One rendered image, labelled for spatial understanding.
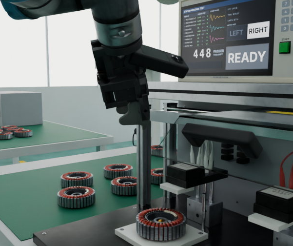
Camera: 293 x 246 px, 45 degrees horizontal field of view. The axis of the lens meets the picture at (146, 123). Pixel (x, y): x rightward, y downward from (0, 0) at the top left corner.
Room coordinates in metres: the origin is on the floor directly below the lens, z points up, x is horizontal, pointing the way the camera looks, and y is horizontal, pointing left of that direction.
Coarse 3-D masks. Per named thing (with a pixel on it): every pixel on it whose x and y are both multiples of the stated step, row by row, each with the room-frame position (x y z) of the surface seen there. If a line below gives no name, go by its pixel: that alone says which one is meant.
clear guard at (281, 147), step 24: (192, 120) 0.54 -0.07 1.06; (216, 120) 0.51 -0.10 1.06; (240, 120) 0.50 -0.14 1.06; (264, 120) 0.50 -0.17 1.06; (288, 120) 0.50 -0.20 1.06; (168, 144) 0.53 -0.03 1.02; (216, 144) 0.47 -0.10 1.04; (264, 144) 0.42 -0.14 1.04; (288, 144) 0.40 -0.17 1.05; (216, 168) 0.44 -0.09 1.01; (240, 168) 0.41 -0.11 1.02; (264, 168) 0.40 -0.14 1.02; (288, 168) 0.38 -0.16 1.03
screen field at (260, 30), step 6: (246, 24) 0.74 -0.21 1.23; (252, 24) 0.73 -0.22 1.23; (258, 24) 0.72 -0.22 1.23; (264, 24) 0.71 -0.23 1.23; (228, 30) 0.78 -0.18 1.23; (234, 30) 0.77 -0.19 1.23; (240, 30) 0.75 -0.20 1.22; (246, 30) 0.74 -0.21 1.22; (252, 30) 0.73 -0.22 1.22; (258, 30) 0.72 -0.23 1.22; (264, 30) 0.71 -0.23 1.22; (228, 36) 0.78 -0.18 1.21; (234, 36) 0.77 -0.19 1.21; (240, 36) 0.75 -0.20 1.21; (246, 36) 0.74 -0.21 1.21; (252, 36) 0.73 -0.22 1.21; (258, 36) 0.72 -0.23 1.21; (264, 36) 0.71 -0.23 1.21
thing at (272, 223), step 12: (264, 192) 0.61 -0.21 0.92; (276, 192) 0.61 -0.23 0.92; (288, 192) 0.61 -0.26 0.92; (264, 204) 0.60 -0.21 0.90; (276, 204) 0.58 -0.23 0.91; (288, 204) 0.57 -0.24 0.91; (252, 216) 0.60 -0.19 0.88; (264, 216) 0.60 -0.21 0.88; (276, 216) 0.58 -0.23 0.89; (288, 216) 0.57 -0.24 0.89; (276, 228) 0.56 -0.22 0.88; (288, 228) 0.67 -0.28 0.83
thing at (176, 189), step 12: (168, 168) 0.80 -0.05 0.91; (180, 168) 0.78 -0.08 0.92; (192, 168) 0.78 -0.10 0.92; (168, 180) 0.80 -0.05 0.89; (180, 180) 0.77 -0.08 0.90; (192, 180) 0.77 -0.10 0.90; (204, 180) 0.79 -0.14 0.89; (216, 180) 0.82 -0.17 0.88; (180, 192) 0.75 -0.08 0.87; (204, 192) 0.84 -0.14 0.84
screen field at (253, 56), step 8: (232, 48) 0.77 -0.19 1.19; (240, 48) 0.75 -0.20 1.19; (248, 48) 0.74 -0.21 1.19; (256, 48) 0.72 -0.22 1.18; (264, 48) 0.71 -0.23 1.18; (232, 56) 0.77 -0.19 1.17; (240, 56) 0.75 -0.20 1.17; (248, 56) 0.74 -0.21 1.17; (256, 56) 0.72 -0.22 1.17; (264, 56) 0.71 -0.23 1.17; (232, 64) 0.77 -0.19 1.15; (240, 64) 0.75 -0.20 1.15; (248, 64) 0.74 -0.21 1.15; (256, 64) 0.72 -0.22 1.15; (264, 64) 0.71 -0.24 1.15
